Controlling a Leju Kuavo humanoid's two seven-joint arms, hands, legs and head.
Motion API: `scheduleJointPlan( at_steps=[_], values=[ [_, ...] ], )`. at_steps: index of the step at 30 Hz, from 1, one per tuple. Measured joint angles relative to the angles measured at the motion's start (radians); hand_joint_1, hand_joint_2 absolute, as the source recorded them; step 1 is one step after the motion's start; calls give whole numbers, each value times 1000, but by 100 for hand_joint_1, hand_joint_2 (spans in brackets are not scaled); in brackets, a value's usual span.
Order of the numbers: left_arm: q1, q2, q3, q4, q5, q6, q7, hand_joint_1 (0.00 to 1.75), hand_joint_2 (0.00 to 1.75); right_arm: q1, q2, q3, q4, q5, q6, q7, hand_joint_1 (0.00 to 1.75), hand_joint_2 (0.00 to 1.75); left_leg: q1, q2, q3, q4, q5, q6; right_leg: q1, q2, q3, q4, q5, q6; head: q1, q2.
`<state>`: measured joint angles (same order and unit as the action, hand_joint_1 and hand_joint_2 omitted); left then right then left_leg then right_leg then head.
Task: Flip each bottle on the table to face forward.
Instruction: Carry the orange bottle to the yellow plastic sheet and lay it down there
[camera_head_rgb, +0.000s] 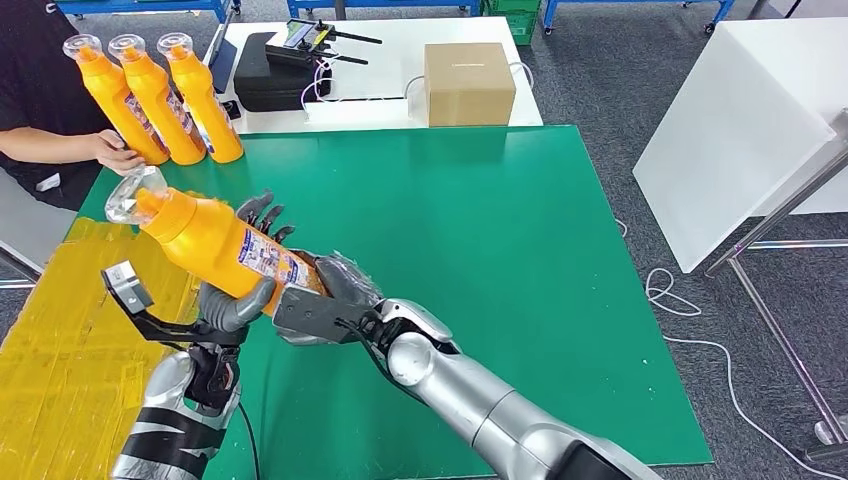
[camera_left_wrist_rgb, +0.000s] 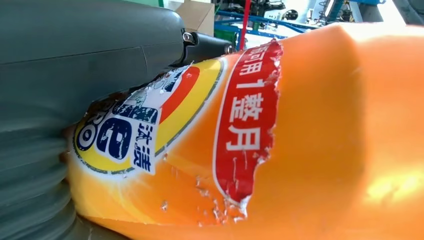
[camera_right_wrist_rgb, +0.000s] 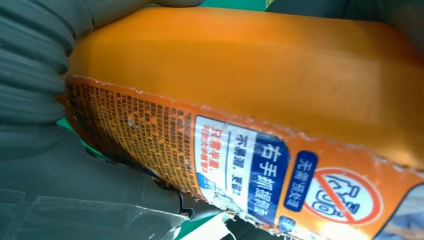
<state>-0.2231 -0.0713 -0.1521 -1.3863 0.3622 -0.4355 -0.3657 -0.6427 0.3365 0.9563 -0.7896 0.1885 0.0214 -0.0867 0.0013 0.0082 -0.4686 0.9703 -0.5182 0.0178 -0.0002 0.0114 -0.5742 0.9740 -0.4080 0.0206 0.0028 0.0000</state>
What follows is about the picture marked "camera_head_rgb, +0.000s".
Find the person's right forearm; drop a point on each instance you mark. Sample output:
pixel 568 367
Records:
pixel 46 146

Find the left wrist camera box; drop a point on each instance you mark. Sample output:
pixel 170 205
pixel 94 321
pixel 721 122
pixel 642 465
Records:
pixel 126 286

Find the blue metal rack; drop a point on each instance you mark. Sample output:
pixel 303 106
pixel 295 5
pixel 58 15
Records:
pixel 146 5
pixel 391 5
pixel 629 3

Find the green plastic crate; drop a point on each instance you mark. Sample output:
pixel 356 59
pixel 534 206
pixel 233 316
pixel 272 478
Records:
pixel 520 20

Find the person's right hand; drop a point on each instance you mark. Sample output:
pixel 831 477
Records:
pixel 112 152

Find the orange detergent bottle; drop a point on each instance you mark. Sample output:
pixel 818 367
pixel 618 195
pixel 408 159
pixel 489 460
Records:
pixel 202 99
pixel 156 99
pixel 199 238
pixel 109 93

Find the black smartphone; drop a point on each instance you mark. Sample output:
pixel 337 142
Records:
pixel 232 110

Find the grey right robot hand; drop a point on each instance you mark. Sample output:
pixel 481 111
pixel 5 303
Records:
pixel 348 281

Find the black remote controller with antennas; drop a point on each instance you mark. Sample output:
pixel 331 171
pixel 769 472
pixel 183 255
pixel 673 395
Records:
pixel 295 45

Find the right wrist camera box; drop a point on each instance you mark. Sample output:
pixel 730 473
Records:
pixel 311 318

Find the green table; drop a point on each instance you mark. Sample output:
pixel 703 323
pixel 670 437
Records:
pixel 430 212

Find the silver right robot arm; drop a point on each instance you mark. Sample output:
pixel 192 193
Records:
pixel 477 397

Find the yellow tape sheet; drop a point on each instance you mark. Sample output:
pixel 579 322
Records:
pixel 66 364

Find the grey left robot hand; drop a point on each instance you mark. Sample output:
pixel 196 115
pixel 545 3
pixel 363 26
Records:
pixel 228 311

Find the person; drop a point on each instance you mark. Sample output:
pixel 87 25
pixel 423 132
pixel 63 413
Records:
pixel 33 79

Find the dark tablet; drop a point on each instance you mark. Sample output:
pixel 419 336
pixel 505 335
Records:
pixel 224 66

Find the black carrying case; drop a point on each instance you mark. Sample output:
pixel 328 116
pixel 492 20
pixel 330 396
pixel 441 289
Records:
pixel 268 81

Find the cardboard box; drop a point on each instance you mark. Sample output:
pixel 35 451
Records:
pixel 468 85

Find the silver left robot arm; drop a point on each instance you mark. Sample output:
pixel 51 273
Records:
pixel 172 424

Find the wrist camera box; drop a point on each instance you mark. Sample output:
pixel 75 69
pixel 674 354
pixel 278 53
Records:
pixel 311 318
pixel 126 286

